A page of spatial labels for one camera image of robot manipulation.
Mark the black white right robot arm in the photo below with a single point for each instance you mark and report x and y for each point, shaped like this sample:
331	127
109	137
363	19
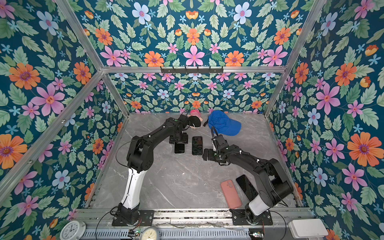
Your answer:
272	181

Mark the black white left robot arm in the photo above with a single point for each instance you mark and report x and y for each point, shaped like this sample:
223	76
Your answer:
140	158

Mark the plush doll pink striped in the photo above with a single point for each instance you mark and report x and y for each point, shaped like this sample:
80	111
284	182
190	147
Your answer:
195	119

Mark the white vented strip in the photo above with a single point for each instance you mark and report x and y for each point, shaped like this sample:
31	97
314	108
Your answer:
170	234

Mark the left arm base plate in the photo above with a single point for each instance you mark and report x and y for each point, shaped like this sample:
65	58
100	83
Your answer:
144	218

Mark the white rectangular box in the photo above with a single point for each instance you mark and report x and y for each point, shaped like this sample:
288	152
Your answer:
307	228

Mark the aluminium front rail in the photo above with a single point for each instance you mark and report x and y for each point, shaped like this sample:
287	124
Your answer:
194	217

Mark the light blue phone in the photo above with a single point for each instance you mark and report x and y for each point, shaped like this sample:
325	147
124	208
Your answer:
179	152

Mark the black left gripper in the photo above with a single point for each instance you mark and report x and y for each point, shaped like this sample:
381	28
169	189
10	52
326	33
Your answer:
184	140

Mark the black hook rail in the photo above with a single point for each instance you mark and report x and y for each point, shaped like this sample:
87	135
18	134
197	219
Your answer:
192	70

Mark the round timer gauge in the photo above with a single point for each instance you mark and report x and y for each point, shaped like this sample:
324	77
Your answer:
150	233

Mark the white round clock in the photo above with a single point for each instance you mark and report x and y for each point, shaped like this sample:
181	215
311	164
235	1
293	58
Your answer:
73	230

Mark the blue baseball cap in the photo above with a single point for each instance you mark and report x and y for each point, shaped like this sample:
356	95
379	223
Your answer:
223	124

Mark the black smartphone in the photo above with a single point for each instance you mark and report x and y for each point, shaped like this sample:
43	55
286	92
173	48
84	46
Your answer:
197	145
247	187

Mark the pink phone case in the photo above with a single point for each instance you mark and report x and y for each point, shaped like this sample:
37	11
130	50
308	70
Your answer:
231	195

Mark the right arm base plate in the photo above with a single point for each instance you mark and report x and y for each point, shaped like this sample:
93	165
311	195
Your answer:
239	218

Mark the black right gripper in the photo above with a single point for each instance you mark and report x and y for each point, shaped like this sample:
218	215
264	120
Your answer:
210	152

